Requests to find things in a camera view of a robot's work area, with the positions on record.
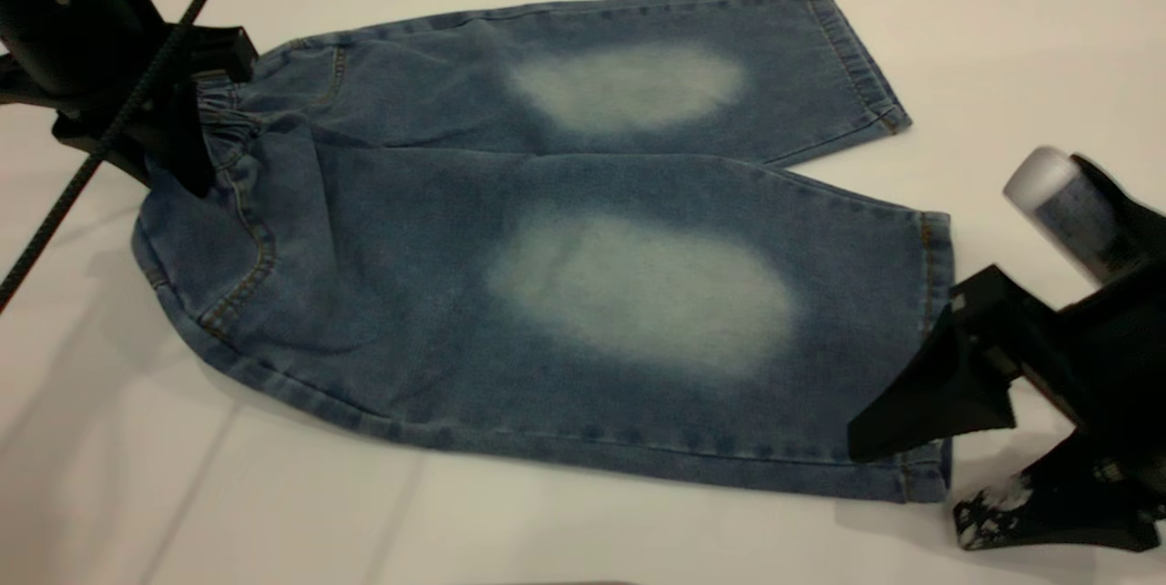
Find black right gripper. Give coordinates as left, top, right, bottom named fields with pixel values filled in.
left=847, top=264, right=1166, bottom=552

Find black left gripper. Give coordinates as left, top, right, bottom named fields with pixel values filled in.
left=0, top=0, right=258, bottom=197

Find braided black cable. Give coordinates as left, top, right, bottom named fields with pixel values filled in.
left=0, top=0, right=252, bottom=313

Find blue denim jeans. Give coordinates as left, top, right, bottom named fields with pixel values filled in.
left=130, top=0, right=956, bottom=504

